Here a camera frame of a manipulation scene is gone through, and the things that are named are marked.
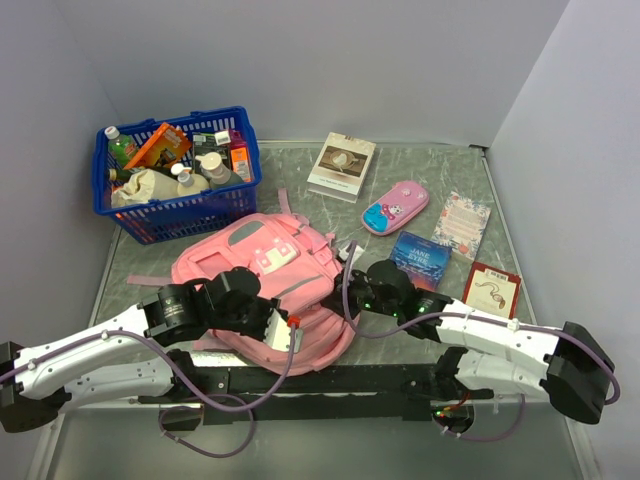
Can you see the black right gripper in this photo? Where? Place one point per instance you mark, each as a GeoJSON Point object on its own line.
{"type": "Point", "coordinates": [334, 300]}

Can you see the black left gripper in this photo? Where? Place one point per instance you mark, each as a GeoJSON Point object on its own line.
{"type": "Point", "coordinates": [267, 304]}

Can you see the pink student backpack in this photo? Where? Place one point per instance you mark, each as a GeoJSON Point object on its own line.
{"type": "Point", "coordinates": [294, 264]}

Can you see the pink blue pencil case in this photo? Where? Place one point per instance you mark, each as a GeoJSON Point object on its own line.
{"type": "Point", "coordinates": [394, 209]}

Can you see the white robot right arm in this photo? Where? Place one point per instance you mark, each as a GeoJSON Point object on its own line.
{"type": "Point", "coordinates": [565, 366]}

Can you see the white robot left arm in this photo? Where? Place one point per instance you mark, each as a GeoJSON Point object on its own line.
{"type": "Point", "coordinates": [133, 353]}

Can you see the beige cloth bag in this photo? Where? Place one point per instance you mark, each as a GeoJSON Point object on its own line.
{"type": "Point", "coordinates": [143, 187]}

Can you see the blue Jane Eyre book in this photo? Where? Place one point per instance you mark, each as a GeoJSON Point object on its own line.
{"type": "Point", "coordinates": [422, 260]}

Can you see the floral pink notebook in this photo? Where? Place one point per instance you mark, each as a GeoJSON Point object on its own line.
{"type": "Point", "coordinates": [461, 225]}

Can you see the red framed card book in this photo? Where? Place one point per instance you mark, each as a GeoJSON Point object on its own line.
{"type": "Point", "coordinates": [492, 290]}

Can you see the blue plastic shopping basket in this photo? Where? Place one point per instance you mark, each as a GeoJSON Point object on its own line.
{"type": "Point", "coordinates": [157, 221]}

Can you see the white coffee cover book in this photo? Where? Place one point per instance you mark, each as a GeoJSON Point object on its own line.
{"type": "Point", "coordinates": [341, 167]}

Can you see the cream lotion bottle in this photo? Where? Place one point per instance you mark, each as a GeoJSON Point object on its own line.
{"type": "Point", "coordinates": [188, 183]}

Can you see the grey pump bottle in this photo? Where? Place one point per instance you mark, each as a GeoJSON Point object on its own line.
{"type": "Point", "coordinates": [219, 176]}

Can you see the pink carton box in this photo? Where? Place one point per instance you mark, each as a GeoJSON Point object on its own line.
{"type": "Point", "coordinates": [239, 156]}

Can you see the black packaged box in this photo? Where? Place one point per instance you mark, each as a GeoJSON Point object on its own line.
{"type": "Point", "coordinates": [204, 143]}

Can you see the orange snack box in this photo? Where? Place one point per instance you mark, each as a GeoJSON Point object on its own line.
{"type": "Point", "coordinates": [166, 146]}

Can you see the green drink bottle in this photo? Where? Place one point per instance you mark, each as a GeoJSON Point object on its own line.
{"type": "Point", "coordinates": [122, 148]}

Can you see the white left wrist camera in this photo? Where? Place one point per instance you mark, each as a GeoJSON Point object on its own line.
{"type": "Point", "coordinates": [278, 334]}

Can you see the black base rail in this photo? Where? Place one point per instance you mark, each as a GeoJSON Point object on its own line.
{"type": "Point", "coordinates": [407, 391]}

